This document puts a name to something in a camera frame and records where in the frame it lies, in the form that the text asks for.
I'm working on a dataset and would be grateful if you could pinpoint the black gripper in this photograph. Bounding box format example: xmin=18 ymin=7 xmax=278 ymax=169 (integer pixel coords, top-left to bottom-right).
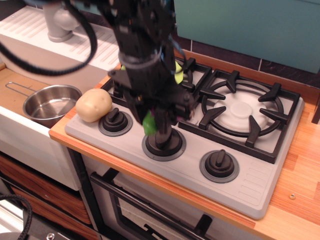
xmin=108 ymin=48 xmax=194 ymax=147

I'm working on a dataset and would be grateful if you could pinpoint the purple toy eggplant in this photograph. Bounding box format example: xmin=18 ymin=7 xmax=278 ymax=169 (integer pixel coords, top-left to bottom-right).
xmin=142 ymin=110 xmax=183 ymax=136

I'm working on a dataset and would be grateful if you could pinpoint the beige toy potato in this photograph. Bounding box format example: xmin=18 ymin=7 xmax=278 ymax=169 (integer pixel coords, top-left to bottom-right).
xmin=75 ymin=88 xmax=113 ymax=123

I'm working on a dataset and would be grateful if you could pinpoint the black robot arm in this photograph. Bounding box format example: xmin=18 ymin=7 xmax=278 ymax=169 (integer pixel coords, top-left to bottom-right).
xmin=93 ymin=0 xmax=194 ymax=149

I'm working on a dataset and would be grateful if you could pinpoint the lime green plate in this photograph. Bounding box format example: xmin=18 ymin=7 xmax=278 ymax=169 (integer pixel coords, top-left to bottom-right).
xmin=114 ymin=61 xmax=183 ymax=91

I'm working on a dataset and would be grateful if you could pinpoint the small steel pot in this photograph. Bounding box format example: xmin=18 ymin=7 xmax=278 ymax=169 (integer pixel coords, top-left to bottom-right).
xmin=5 ymin=82 xmax=82 ymax=129

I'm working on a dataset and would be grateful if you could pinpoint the black left stove knob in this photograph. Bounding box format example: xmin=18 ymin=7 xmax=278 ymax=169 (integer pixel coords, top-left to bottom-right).
xmin=98 ymin=107 xmax=133 ymax=137

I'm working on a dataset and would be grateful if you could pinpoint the black left burner grate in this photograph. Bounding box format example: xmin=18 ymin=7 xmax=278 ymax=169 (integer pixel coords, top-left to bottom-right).
xmin=102 ymin=57 xmax=212 ymax=120

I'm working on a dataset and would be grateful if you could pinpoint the black burner grate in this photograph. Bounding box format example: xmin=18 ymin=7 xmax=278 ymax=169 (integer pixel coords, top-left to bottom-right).
xmin=102 ymin=57 xmax=212 ymax=120
xmin=178 ymin=70 xmax=305 ymax=164

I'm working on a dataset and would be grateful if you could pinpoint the white right burner disc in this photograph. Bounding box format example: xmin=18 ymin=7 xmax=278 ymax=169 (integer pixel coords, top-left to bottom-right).
xmin=206 ymin=85 xmax=277 ymax=133

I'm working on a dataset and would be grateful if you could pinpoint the black right stove knob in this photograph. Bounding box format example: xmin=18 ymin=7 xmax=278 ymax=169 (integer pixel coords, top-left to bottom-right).
xmin=199 ymin=149 xmax=240 ymax=184

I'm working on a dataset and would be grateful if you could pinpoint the grey toy stove top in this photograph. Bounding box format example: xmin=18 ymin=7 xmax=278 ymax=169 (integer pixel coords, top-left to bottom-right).
xmin=64 ymin=67 xmax=305 ymax=221

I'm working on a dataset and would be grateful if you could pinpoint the black right burner grate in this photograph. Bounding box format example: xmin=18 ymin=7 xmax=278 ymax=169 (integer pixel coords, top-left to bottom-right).
xmin=178 ymin=70 xmax=305 ymax=164

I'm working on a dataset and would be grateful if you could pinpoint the toy oven door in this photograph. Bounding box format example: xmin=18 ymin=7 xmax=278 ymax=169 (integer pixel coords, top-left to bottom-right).
xmin=82 ymin=156 xmax=258 ymax=240

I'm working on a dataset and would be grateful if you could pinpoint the grey toy faucet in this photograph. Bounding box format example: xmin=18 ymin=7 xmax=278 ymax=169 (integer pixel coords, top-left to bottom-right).
xmin=42 ymin=2 xmax=80 ymax=43

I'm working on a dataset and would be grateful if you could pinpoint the wooden drawer front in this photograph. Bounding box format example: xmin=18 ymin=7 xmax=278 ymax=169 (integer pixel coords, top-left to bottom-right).
xmin=0 ymin=152 xmax=98 ymax=240

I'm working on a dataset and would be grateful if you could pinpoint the teal cabinet right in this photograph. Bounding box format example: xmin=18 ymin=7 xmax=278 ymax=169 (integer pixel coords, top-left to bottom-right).
xmin=174 ymin=0 xmax=320 ymax=74

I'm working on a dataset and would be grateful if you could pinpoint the black braided cable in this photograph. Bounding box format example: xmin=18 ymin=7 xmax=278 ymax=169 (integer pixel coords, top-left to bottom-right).
xmin=0 ymin=0 xmax=99 ymax=76

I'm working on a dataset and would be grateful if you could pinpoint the black oven door handle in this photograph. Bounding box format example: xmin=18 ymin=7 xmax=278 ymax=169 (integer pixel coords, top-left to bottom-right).
xmin=89 ymin=172 xmax=213 ymax=240

